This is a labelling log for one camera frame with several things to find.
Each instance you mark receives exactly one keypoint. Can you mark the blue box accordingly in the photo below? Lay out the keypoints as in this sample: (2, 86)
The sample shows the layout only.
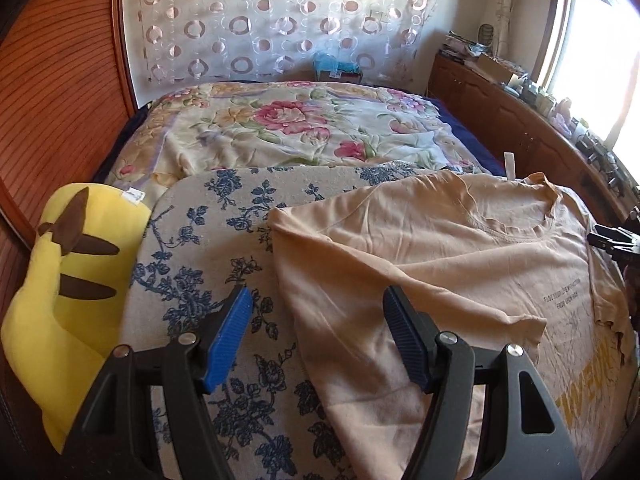
(335, 67)

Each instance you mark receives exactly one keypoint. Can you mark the wooden cabinet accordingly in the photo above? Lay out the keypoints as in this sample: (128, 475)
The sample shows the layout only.
(500, 115)

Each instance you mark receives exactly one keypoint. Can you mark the sheer curtain with circles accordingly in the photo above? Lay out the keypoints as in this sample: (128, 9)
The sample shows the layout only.
(250, 25)

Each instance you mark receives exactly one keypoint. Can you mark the pink figure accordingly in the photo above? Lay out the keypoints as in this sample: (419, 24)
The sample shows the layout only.
(565, 112)

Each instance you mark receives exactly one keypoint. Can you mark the bright window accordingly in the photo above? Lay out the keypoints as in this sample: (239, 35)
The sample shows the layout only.
(600, 60)

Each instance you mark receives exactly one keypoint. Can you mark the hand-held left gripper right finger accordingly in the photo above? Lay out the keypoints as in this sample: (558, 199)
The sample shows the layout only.
(402, 332)

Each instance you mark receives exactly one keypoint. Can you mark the wooden slatted wardrobe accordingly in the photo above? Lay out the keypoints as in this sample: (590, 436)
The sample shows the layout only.
(60, 85)

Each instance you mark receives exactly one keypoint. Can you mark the floral bed blanket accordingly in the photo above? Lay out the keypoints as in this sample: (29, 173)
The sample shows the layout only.
(280, 125)

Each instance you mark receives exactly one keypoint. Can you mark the cardboard box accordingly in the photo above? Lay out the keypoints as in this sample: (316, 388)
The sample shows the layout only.
(495, 70)

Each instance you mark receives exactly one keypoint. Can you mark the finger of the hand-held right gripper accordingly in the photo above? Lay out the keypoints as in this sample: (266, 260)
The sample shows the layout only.
(617, 242)

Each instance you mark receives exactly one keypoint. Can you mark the beige t-shirt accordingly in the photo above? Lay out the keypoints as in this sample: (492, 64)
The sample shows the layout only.
(400, 240)

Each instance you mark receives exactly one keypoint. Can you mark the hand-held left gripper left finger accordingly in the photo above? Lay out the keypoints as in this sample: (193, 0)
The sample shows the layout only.
(230, 331)

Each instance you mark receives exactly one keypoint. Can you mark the yellow plush toy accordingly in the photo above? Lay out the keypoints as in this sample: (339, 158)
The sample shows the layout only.
(35, 330)

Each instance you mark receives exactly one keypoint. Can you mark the white patterned curtain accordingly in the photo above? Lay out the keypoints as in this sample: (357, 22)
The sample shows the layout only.
(507, 5)

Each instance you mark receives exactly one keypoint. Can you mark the dark blue bedsheet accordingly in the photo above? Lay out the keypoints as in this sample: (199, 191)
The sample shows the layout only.
(470, 140)

